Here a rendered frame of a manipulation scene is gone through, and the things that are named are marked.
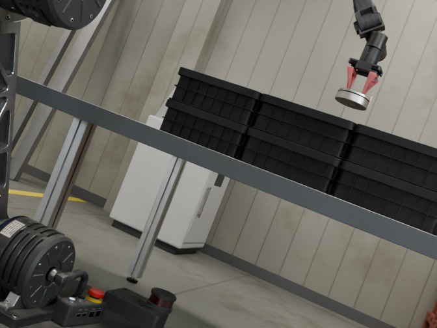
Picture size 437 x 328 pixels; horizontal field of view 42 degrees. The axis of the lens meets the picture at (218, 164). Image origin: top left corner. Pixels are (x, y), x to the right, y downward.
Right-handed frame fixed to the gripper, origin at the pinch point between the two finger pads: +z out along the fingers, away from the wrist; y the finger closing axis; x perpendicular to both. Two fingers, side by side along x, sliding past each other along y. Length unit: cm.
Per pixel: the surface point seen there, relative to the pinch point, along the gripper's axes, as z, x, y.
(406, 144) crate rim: 14.2, 16.6, -23.3
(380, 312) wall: 76, -271, -3
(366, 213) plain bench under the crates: 39, 64, -30
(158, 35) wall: -61, -230, 246
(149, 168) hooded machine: 48, -179, 169
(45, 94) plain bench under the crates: 42, 74, 45
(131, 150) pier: 40, -228, 223
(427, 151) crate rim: 14.1, 16.4, -29.1
